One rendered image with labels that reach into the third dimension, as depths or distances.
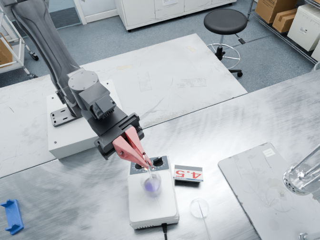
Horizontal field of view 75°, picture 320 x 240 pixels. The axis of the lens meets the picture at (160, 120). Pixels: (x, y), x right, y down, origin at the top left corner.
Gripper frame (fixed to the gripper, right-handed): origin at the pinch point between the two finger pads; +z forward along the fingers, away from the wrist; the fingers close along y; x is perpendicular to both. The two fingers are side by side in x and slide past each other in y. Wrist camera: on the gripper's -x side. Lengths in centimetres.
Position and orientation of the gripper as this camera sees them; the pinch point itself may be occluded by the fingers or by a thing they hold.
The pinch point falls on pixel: (146, 163)
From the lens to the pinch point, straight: 40.2
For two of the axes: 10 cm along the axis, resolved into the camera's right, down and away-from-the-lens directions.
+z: 6.8, 5.6, -4.7
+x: 0.7, 5.9, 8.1
